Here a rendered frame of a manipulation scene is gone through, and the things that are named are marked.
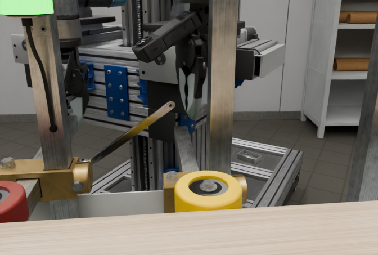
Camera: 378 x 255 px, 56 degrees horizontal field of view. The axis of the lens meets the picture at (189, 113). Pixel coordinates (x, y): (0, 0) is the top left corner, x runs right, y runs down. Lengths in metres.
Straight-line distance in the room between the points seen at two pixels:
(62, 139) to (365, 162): 0.48
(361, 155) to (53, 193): 0.50
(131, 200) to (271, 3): 2.69
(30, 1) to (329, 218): 0.40
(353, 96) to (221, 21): 3.10
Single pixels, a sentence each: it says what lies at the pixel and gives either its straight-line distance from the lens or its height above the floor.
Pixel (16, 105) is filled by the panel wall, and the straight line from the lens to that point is 3.52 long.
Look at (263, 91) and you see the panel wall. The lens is 3.27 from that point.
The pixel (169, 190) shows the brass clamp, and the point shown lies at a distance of 0.57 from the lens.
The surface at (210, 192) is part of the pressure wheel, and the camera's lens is 0.42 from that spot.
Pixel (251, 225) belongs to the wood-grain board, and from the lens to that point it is 0.38.
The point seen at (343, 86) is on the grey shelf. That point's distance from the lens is 3.50.
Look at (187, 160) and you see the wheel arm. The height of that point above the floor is 0.82.
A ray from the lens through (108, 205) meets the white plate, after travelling 0.64.
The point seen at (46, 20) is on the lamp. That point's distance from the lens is 0.51.
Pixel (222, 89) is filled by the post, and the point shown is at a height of 0.99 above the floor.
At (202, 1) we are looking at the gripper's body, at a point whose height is 1.11.
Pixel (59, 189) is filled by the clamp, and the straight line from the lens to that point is 0.58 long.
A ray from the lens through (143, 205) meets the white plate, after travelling 0.64.
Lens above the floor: 1.12
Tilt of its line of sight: 19 degrees down
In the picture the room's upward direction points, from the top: straight up
